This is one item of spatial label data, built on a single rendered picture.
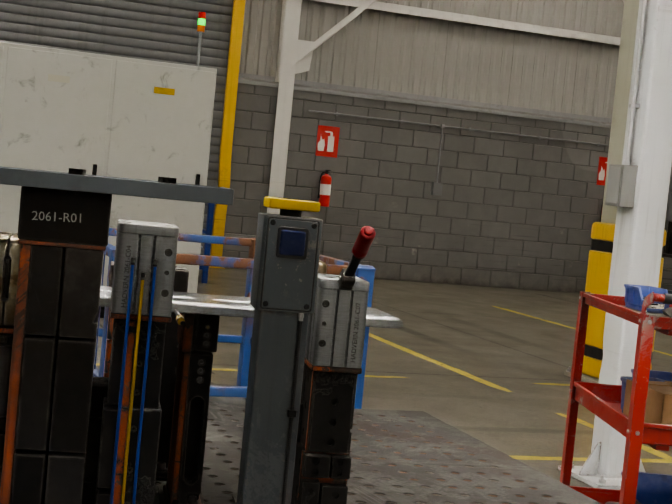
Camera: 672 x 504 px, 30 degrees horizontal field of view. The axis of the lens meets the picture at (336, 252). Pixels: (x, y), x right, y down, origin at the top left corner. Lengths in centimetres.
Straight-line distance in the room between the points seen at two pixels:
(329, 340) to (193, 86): 826
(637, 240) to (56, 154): 529
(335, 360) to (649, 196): 403
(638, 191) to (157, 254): 412
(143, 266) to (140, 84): 819
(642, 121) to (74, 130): 522
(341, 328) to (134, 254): 28
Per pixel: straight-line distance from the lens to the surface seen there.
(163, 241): 160
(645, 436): 371
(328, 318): 164
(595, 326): 883
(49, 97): 967
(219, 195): 141
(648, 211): 559
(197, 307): 173
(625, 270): 559
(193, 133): 985
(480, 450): 247
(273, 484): 151
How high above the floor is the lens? 118
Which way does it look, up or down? 3 degrees down
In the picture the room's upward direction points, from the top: 5 degrees clockwise
